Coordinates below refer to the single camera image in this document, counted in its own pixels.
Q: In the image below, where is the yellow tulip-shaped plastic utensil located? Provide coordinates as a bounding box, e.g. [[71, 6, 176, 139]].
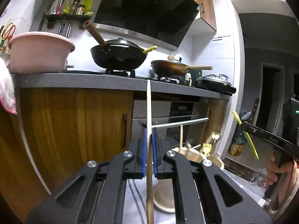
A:
[[232, 111, 259, 160]]

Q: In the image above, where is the wooden chopstick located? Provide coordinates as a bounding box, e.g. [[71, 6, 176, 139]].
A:
[[146, 80, 154, 224], [179, 124, 184, 154]]

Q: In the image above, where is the person's right hand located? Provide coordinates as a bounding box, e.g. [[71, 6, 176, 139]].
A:
[[266, 153, 298, 209]]

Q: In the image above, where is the cream floral ceramic utensil holder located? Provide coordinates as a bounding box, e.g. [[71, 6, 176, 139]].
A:
[[152, 139, 224, 213]]

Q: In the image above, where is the blue-grey checked cloth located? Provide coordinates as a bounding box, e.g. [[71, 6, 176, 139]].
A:
[[122, 178, 176, 224]]

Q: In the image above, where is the wooden chopstick in holder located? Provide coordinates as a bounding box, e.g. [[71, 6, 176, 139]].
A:
[[179, 124, 184, 154]]

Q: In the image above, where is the built-in oven stainless steel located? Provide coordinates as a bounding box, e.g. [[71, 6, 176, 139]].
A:
[[131, 100, 208, 147]]

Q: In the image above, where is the black lidded pot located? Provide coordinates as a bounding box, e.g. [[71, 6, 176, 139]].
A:
[[195, 74, 236, 96]]

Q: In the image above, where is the pink white towel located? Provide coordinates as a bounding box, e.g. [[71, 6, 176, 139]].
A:
[[0, 59, 17, 114]]

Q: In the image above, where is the pink plastic basin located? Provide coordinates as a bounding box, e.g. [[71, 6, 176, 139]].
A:
[[8, 31, 75, 74]]

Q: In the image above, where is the black spice rack shelf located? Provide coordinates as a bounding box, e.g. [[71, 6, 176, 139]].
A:
[[30, 0, 94, 32]]

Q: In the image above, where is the black range hood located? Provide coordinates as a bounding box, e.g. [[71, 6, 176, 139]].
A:
[[94, 0, 200, 48]]

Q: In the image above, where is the brown frying pan wooden handle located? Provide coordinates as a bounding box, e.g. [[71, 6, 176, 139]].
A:
[[151, 60, 213, 77]]

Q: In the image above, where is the black wok with wooden handle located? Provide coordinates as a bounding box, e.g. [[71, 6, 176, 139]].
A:
[[84, 20, 158, 71]]

